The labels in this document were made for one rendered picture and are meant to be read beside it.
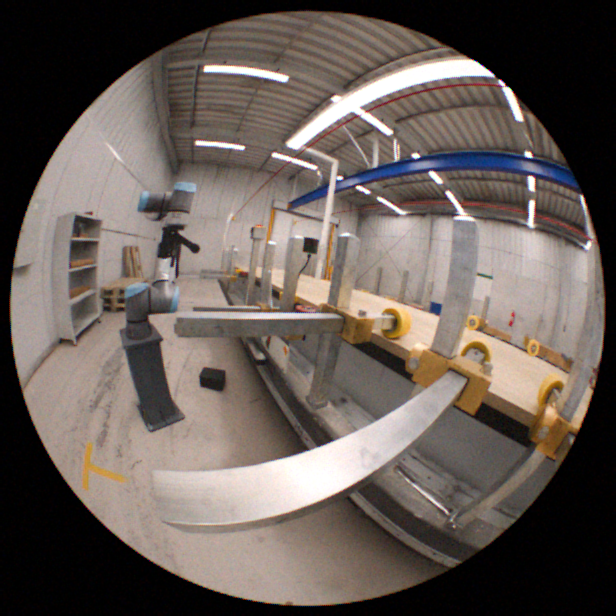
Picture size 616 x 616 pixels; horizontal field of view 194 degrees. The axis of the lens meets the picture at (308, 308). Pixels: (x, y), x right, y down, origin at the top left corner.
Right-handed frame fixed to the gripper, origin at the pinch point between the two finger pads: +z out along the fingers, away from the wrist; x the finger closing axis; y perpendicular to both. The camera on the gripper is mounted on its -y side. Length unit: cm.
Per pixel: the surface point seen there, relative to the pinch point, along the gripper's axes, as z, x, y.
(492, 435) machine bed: 15, 85, -61
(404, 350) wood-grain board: 4, 52, -54
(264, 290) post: 2.8, -6.9, -38.0
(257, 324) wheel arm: -1, 47, -21
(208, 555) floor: 94, 73, 14
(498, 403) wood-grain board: 5, 80, -55
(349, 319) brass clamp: -2, 48, -37
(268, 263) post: -8.9, -6.9, -38.2
